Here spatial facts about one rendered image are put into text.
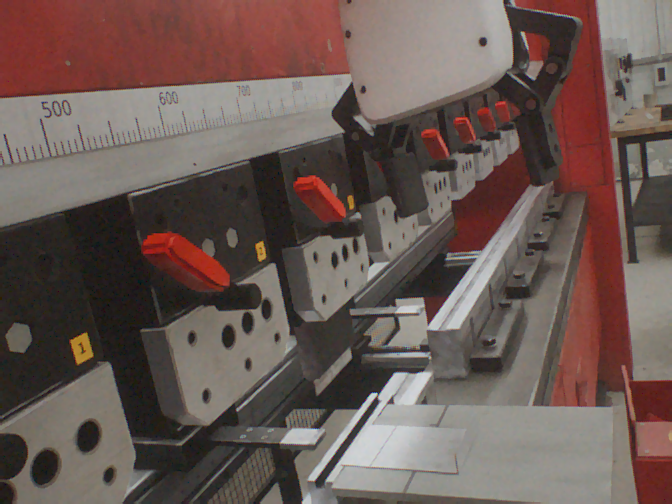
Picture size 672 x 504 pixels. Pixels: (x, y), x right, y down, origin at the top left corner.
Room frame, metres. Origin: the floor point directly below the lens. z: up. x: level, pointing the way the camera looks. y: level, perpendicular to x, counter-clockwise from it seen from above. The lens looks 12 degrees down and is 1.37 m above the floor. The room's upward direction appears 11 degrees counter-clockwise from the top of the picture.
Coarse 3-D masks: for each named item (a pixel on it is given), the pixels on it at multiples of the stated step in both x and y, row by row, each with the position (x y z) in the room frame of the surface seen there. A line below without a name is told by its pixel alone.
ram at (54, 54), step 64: (0, 0) 0.36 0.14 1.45; (64, 0) 0.40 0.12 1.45; (128, 0) 0.45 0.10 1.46; (192, 0) 0.51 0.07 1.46; (256, 0) 0.60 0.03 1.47; (320, 0) 0.73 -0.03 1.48; (0, 64) 0.35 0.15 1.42; (64, 64) 0.38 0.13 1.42; (128, 64) 0.43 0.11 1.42; (192, 64) 0.50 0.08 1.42; (256, 64) 0.58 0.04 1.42; (320, 64) 0.70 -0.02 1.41; (256, 128) 0.56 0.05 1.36; (320, 128) 0.67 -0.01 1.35; (0, 192) 0.33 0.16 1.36; (64, 192) 0.36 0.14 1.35; (128, 192) 0.41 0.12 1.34
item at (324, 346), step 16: (336, 320) 0.70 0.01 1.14; (304, 336) 0.65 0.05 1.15; (320, 336) 0.66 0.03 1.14; (336, 336) 0.69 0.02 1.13; (352, 336) 0.73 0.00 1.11; (304, 352) 0.65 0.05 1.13; (320, 352) 0.65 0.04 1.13; (336, 352) 0.68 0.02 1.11; (304, 368) 0.65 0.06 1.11; (320, 368) 0.64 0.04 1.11; (336, 368) 0.70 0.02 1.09; (320, 384) 0.66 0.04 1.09
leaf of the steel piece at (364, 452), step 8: (368, 432) 0.70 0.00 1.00; (376, 432) 0.69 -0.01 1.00; (384, 432) 0.69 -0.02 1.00; (392, 432) 0.69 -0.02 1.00; (360, 440) 0.68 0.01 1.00; (368, 440) 0.68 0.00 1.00; (376, 440) 0.68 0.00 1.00; (384, 440) 0.67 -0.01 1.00; (352, 448) 0.67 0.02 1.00; (360, 448) 0.67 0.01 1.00; (368, 448) 0.66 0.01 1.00; (376, 448) 0.66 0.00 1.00; (352, 456) 0.65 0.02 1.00; (360, 456) 0.65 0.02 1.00; (368, 456) 0.65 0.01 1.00; (376, 456) 0.64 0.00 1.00; (344, 464) 0.64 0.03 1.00; (352, 464) 0.64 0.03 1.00; (360, 464) 0.63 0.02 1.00; (368, 464) 0.63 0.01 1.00
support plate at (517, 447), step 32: (384, 416) 0.73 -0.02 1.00; (416, 416) 0.72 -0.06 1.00; (448, 416) 0.70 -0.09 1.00; (480, 416) 0.69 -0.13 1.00; (512, 416) 0.68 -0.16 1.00; (544, 416) 0.66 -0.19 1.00; (576, 416) 0.65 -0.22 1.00; (608, 416) 0.64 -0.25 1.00; (480, 448) 0.62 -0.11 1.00; (512, 448) 0.61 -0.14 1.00; (544, 448) 0.60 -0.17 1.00; (576, 448) 0.59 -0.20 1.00; (608, 448) 0.58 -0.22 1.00; (352, 480) 0.61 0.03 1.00; (384, 480) 0.60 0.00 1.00; (416, 480) 0.59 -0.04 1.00; (448, 480) 0.58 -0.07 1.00; (480, 480) 0.57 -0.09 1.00; (512, 480) 0.56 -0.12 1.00; (544, 480) 0.55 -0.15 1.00; (576, 480) 0.54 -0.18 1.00; (608, 480) 0.53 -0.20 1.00
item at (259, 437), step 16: (224, 416) 0.80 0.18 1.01; (176, 432) 0.73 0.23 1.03; (192, 432) 0.74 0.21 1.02; (208, 432) 0.76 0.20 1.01; (224, 432) 0.76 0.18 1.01; (240, 432) 0.76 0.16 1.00; (256, 432) 0.75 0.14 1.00; (272, 432) 0.74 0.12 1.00; (288, 432) 0.73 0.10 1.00; (304, 432) 0.72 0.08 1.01; (320, 432) 0.72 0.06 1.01; (144, 448) 0.74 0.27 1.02; (160, 448) 0.73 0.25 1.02; (176, 448) 0.72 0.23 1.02; (192, 448) 0.73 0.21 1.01; (208, 448) 0.76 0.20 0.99; (272, 448) 0.71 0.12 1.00; (288, 448) 0.70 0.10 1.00; (304, 448) 0.70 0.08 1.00; (144, 464) 0.74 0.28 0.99; (160, 464) 0.73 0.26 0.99; (176, 464) 0.72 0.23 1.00; (192, 464) 0.72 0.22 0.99
